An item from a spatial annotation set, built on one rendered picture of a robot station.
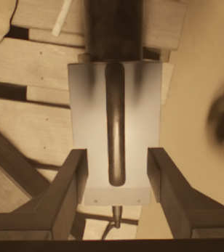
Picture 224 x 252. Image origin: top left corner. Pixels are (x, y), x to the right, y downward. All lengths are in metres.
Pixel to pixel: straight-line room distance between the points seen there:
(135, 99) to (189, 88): 0.36
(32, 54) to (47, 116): 0.15
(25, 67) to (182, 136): 0.50
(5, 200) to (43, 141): 0.16
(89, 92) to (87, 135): 0.07
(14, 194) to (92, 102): 0.30
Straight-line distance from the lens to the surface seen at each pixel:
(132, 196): 0.40
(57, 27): 0.45
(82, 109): 0.28
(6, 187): 0.48
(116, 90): 0.22
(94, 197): 0.40
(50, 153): 0.50
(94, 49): 0.31
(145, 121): 0.28
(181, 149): 0.66
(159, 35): 0.46
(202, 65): 0.63
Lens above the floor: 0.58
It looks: 76 degrees down
